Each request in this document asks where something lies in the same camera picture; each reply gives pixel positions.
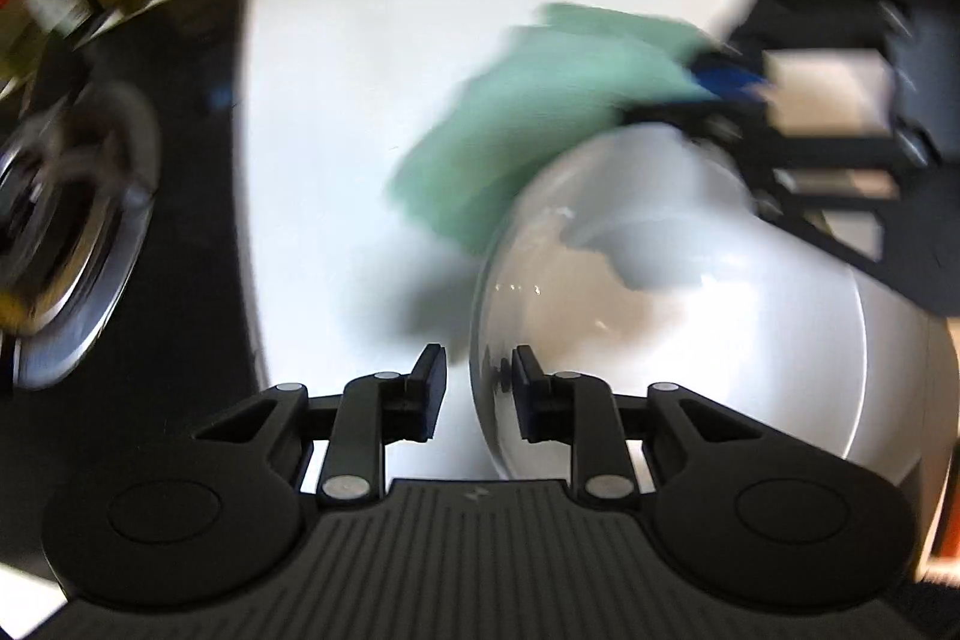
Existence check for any green microfiber cloth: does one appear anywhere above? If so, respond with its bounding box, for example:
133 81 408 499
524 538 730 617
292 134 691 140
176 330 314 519
389 3 713 255

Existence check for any white patterned ceramic bowl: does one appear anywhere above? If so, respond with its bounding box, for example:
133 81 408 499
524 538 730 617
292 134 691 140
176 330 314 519
470 125 957 482

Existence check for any black glass gas stove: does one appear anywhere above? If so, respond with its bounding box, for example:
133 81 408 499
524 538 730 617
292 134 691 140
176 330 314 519
2 0 263 569

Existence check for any stove burner with grate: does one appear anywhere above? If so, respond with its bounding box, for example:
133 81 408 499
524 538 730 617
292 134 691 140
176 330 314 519
2 83 161 390

